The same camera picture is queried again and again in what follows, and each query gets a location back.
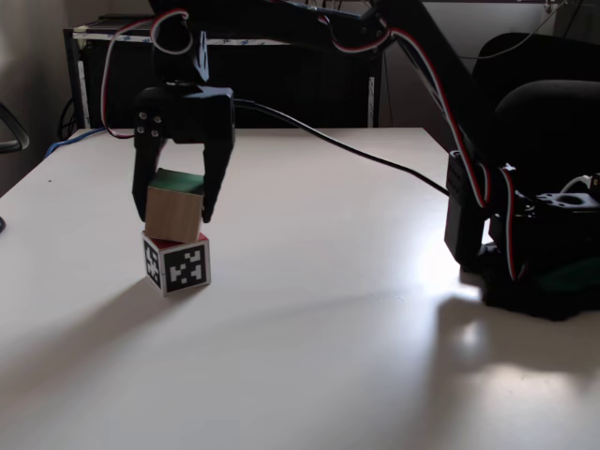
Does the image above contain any green-topped wooden cube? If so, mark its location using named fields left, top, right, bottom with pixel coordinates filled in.
left=143, top=168, right=206, bottom=245

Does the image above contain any red-topped wooden marker cube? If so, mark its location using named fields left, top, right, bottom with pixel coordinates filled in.
left=142, top=232, right=213, bottom=298

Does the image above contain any black cabinet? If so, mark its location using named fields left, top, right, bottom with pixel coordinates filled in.
left=62, top=15, right=383, bottom=130

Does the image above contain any black chair armrest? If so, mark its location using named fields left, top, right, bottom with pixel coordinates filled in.
left=0, top=102, right=31, bottom=154

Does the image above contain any black office chair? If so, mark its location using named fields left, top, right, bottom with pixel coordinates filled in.
left=471, top=31, right=600, bottom=198

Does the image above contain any red white black servo wire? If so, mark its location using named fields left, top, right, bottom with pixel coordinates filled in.
left=99, top=9, right=194, bottom=140
left=387, top=26, right=530, bottom=283

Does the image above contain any blue cable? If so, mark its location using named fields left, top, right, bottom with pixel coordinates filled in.
left=46, top=127, right=107, bottom=158

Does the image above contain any black camera cable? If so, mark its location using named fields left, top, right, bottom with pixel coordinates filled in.
left=232, top=97, right=452, bottom=196

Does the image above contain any white cable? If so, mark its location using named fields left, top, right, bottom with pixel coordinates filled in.
left=560, top=173, right=594, bottom=195

